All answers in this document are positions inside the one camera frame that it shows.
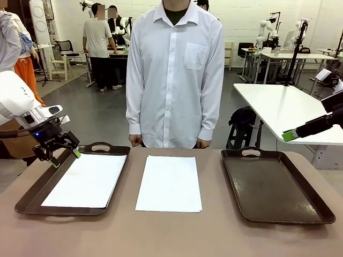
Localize white standing air conditioner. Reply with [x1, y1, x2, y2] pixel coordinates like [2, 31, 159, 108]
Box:
[28, 0, 53, 45]

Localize mannequin in grey shirt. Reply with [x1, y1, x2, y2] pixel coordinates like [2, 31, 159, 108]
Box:
[0, 10, 22, 73]

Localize person's right hand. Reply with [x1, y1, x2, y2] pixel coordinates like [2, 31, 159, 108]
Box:
[129, 133, 143, 147]

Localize black office chair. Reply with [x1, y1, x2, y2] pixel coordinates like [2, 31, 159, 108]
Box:
[55, 40, 84, 65]

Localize white computer monitor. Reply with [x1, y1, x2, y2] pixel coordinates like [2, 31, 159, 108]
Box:
[283, 30, 295, 49]

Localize person in black top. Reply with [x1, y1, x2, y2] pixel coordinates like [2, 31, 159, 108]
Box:
[107, 5, 126, 48]

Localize white long desk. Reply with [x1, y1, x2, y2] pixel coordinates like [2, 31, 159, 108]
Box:
[241, 47, 338, 84]

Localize white A4 paper stack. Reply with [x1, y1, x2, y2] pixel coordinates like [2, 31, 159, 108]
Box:
[135, 155, 203, 214]

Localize black stool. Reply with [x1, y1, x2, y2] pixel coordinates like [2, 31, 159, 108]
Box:
[226, 124, 253, 150]

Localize person's left forearm white sleeve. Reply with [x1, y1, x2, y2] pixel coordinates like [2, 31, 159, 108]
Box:
[198, 88, 225, 140]

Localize white wooden chair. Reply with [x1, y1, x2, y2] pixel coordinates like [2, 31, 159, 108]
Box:
[49, 45, 71, 81]

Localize white desk with frame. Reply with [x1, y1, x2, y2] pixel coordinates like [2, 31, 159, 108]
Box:
[310, 48, 343, 94]

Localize person in white shirt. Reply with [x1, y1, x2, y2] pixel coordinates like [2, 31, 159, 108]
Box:
[125, 0, 225, 149]

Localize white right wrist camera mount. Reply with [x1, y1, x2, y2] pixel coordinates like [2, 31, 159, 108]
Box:
[315, 68, 341, 87]

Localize black tripod pole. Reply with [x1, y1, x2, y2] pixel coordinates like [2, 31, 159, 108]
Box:
[283, 20, 309, 87]

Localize person's right forearm white sleeve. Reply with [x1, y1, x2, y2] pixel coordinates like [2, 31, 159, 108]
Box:
[125, 88, 145, 135]

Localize white humanoid robot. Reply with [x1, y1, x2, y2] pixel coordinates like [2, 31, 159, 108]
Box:
[115, 16, 134, 46]

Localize brown plastic tray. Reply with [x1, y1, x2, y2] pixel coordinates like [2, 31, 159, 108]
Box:
[221, 146, 336, 225]
[14, 141, 131, 217]

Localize person in grey t-shirt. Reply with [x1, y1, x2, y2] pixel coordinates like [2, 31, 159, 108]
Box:
[82, 3, 123, 93]

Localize white slatted chair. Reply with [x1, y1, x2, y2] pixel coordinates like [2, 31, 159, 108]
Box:
[224, 40, 234, 71]

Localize mannequin in orange shorts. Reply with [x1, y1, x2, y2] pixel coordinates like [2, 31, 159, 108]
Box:
[13, 12, 46, 108]

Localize black mesh chair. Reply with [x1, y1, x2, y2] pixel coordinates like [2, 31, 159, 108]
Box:
[237, 42, 255, 58]

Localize black floor stand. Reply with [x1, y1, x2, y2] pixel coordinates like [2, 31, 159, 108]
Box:
[34, 44, 62, 88]

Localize black bag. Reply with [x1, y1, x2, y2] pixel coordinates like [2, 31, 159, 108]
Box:
[228, 106, 262, 128]

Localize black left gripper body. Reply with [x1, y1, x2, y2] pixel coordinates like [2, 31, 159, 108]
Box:
[32, 117, 66, 147]

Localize white side table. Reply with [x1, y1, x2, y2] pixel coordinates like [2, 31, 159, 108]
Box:
[233, 83, 343, 170]

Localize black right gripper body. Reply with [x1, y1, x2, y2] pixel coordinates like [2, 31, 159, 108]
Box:
[320, 90, 343, 125]

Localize white A4 sheets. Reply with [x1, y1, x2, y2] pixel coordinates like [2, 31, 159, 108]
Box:
[40, 154, 127, 209]

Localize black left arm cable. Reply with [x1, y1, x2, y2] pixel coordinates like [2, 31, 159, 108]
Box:
[0, 125, 39, 139]

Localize dark work table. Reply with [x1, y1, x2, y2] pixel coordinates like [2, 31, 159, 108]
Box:
[85, 47, 129, 88]

